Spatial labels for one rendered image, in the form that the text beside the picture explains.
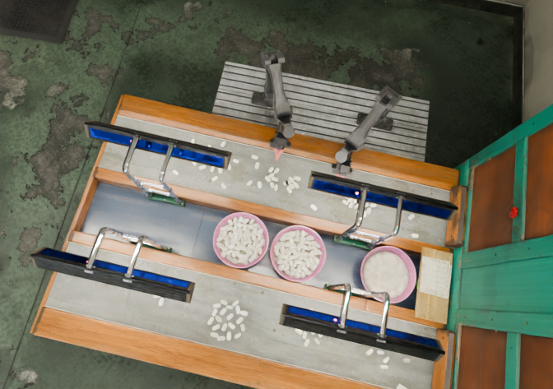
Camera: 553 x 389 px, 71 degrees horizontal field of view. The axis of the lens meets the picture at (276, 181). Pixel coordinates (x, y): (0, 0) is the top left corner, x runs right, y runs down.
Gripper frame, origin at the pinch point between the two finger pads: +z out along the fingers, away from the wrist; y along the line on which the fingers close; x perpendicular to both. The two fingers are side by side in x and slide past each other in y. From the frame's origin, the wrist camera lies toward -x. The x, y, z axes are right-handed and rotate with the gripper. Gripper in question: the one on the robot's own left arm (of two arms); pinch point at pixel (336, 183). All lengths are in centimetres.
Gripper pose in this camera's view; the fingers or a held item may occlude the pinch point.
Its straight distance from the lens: 199.5
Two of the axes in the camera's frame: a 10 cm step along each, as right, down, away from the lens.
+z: -2.0, 9.0, 3.9
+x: 1.0, -3.8, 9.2
